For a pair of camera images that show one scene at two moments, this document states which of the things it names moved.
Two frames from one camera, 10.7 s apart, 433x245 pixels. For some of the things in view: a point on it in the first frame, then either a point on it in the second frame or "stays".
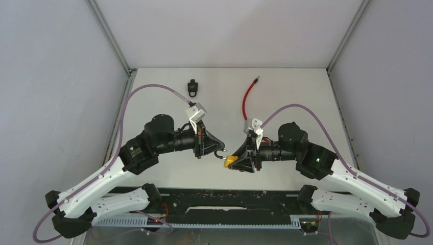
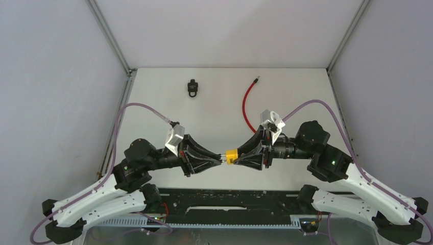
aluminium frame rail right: x=336 y=91 stays
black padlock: x=192 y=87 stays
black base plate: x=184 y=205 stays
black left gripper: x=205 y=142 to x=198 y=164
